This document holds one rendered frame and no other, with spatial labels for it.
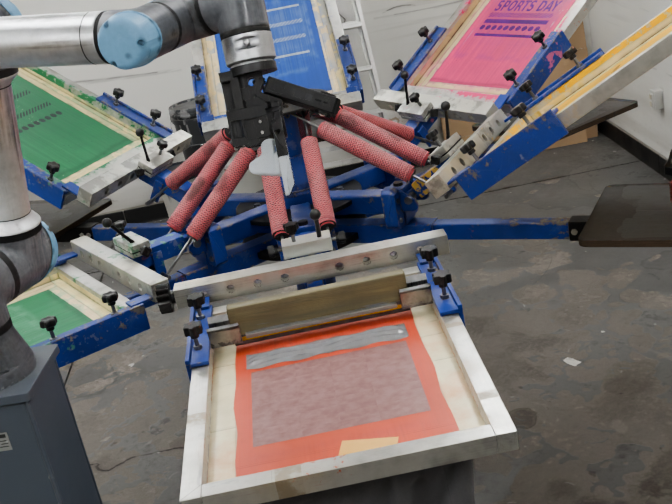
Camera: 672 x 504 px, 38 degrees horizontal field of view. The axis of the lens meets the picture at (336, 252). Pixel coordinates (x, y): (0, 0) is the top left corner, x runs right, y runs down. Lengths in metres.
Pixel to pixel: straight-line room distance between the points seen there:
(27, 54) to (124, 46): 0.18
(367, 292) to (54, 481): 0.80
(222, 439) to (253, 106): 0.73
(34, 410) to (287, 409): 0.49
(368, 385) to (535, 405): 1.74
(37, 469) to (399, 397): 0.68
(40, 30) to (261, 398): 0.90
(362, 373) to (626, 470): 1.46
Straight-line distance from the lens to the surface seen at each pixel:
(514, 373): 3.88
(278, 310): 2.21
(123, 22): 1.39
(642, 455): 3.39
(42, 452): 1.83
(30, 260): 1.85
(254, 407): 2.01
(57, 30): 1.48
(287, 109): 2.83
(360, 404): 1.94
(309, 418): 1.93
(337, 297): 2.21
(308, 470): 1.72
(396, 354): 2.09
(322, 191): 2.67
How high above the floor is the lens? 1.93
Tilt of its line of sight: 21 degrees down
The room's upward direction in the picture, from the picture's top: 11 degrees counter-clockwise
